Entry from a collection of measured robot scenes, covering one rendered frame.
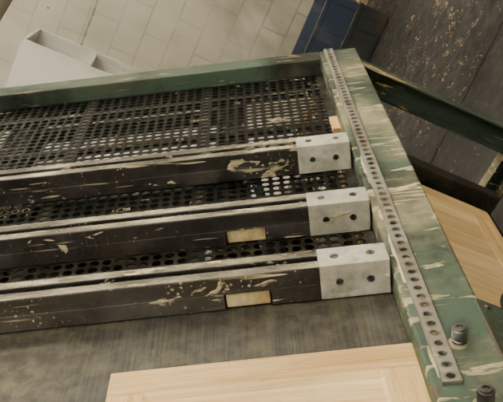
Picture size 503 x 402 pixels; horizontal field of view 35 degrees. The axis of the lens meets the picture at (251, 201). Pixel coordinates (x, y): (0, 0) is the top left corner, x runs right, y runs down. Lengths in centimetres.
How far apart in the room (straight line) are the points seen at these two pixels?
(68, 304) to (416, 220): 68
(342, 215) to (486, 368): 54
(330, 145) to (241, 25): 445
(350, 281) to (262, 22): 498
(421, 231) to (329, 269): 22
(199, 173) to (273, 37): 447
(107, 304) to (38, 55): 359
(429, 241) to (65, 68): 367
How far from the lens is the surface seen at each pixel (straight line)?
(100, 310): 149
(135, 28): 630
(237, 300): 147
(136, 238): 167
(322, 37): 534
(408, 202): 168
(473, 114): 278
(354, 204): 164
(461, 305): 137
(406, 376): 127
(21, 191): 201
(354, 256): 145
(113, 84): 263
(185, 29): 630
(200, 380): 130
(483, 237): 245
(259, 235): 166
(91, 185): 197
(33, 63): 498
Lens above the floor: 147
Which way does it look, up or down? 12 degrees down
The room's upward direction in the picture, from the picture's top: 68 degrees counter-clockwise
